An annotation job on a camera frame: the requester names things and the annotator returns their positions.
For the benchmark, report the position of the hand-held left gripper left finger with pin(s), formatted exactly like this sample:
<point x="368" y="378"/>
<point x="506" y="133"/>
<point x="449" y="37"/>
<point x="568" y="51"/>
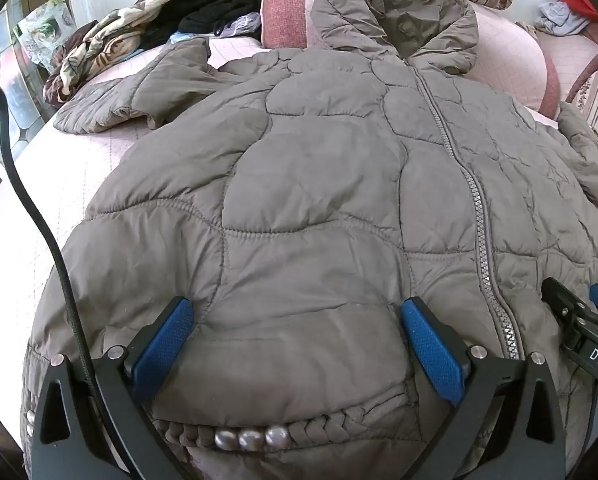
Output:
<point x="165" y="345"/>

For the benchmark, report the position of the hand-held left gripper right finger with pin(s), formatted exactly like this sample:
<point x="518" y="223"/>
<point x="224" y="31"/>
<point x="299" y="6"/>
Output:
<point x="431" y="350"/>

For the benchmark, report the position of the grey-brown quilted hooded jacket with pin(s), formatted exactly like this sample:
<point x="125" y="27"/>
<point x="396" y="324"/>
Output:
<point x="319" y="185"/>

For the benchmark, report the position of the black clothes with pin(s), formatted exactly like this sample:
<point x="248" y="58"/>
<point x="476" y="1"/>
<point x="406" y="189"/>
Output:
<point x="214" y="5"/>

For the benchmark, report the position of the pink pillow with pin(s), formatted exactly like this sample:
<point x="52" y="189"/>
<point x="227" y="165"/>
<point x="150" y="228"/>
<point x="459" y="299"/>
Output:
<point x="509" y="55"/>

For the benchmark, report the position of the light grey cloth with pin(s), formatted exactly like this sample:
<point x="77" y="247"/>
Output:
<point x="561" y="17"/>

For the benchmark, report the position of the beige brown floral cloth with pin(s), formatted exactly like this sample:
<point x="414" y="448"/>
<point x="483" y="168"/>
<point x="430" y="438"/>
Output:
<point x="104" y="42"/>

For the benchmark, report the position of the patterned glass door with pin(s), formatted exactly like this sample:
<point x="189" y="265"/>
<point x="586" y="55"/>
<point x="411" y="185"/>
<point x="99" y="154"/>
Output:
<point x="6" y="75"/>

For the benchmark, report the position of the blue grey cloth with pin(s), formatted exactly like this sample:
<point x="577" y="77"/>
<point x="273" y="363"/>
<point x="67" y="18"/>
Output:
<point x="239" y="25"/>

